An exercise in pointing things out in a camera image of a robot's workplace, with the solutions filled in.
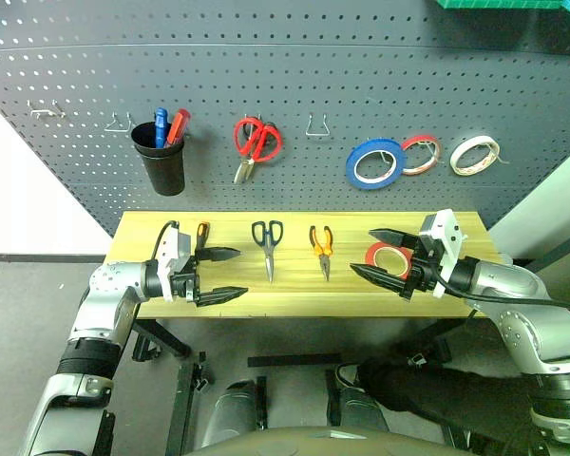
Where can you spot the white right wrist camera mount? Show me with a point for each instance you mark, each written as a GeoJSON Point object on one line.
{"type": "Point", "coordinates": [444, 237]}

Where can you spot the wide red tape roll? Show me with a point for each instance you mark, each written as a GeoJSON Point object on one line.
{"type": "Point", "coordinates": [371, 252]}

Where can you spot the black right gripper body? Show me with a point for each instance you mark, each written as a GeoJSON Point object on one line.
{"type": "Point", "coordinates": [422, 275]}

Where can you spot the white tape roll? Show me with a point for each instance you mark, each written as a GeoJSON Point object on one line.
{"type": "Point", "coordinates": [456, 159]}

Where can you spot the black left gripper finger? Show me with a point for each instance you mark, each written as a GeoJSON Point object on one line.
{"type": "Point", "coordinates": [218, 253]}
{"type": "Point", "coordinates": [223, 296]}

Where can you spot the double metal pegboard hook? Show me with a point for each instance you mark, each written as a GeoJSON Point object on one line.
{"type": "Point", "coordinates": [45, 113]}

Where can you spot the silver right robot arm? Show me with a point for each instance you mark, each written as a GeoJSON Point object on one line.
{"type": "Point", "coordinates": [532, 313]}

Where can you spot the black metal table frame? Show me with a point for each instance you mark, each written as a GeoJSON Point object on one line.
{"type": "Point", "coordinates": [171, 339]}

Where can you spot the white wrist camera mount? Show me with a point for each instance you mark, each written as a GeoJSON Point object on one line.
{"type": "Point", "coordinates": [444, 237]}
{"type": "Point", "coordinates": [168, 259]}

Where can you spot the thin red tape roll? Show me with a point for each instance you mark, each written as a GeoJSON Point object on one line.
{"type": "Point", "coordinates": [420, 139]}

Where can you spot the dark rounded robot torso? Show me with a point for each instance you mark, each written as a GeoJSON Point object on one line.
{"type": "Point", "coordinates": [323, 442]}

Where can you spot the blue tape roll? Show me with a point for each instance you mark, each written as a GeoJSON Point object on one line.
{"type": "Point", "coordinates": [351, 164]}

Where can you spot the green crate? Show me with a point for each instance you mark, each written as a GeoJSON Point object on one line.
{"type": "Point", "coordinates": [499, 4]}

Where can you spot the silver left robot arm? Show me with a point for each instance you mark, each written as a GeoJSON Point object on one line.
{"type": "Point", "coordinates": [100, 304]}

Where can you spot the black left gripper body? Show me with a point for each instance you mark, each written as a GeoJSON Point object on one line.
{"type": "Point", "coordinates": [186, 284]}

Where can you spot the grey pegboard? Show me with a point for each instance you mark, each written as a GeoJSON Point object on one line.
{"type": "Point", "coordinates": [313, 71]}

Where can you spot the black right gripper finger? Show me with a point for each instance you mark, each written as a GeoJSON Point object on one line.
{"type": "Point", "coordinates": [390, 237]}
{"type": "Point", "coordinates": [380, 279]}

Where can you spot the person's grey sneaker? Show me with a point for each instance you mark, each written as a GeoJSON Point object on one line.
{"type": "Point", "coordinates": [347, 376]}

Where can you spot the person's black trousered leg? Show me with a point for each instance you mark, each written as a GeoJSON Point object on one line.
{"type": "Point", "coordinates": [446, 385]}

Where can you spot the silver robot leg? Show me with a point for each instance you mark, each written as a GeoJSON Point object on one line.
{"type": "Point", "coordinates": [230, 413]}
{"type": "Point", "coordinates": [361, 413]}

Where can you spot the red marker pen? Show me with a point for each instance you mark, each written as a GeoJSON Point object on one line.
{"type": "Point", "coordinates": [176, 128]}

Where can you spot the blue marker pen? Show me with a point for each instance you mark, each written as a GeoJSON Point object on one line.
{"type": "Point", "coordinates": [160, 126]}

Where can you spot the black plastic cup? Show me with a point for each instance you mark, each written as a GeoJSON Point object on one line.
{"type": "Point", "coordinates": [164, 171]}

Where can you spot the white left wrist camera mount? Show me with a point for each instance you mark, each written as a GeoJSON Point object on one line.
{"type": "Point", "coordinates": [168, 259]}

